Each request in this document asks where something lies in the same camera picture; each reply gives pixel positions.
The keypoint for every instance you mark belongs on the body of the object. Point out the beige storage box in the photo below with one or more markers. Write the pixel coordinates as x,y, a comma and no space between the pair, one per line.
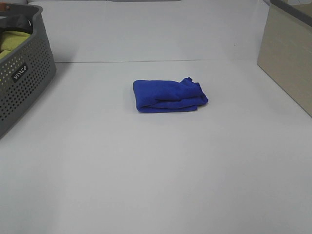
286,49

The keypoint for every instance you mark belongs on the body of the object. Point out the blue microfibre towel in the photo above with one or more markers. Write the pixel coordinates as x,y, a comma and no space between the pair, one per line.
166,96

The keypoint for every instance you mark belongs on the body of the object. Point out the yellow-green towel in basket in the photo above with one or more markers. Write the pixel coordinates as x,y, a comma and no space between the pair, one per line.
10,40

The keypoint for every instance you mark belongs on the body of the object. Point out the grey perforated plastic basket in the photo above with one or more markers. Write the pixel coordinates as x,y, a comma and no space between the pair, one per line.
29,68

